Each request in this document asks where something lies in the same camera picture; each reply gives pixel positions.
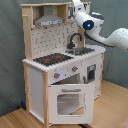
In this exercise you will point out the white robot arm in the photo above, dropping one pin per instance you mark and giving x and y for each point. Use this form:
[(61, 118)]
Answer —
[(92, 25)]

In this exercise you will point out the wooden toy kitchen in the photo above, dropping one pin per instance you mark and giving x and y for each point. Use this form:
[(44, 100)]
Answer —
[(45, 40)]

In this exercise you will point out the right red stove knob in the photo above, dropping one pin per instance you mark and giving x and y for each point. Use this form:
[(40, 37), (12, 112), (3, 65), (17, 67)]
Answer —
[(74, 69)]

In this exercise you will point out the red stove knob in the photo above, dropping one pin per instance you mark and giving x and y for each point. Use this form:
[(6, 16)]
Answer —
[(74, 69), (56, 75)]

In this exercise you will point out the black toy stovetop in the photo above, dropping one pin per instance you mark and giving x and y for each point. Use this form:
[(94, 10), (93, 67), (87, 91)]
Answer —
[(52, 59)]

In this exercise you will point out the left red stove knob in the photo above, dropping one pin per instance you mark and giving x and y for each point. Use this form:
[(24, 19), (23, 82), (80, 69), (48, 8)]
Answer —
[(56, 75)]

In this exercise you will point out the grey toy sink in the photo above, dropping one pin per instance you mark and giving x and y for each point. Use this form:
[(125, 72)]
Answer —
[(79, 51)]

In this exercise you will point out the black toy faucet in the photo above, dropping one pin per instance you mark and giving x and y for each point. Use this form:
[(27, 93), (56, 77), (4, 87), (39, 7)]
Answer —
[(72, 42)]

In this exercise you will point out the grey toy dishwasher panel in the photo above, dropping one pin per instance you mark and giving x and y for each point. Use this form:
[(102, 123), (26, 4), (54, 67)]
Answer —
[(91, 73)]

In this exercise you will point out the white oven door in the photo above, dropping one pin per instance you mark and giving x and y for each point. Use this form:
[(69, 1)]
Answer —
[(71, 103)]

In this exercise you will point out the grey range hood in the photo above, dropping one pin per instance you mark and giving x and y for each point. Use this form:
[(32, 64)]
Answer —
[(49, 17)]

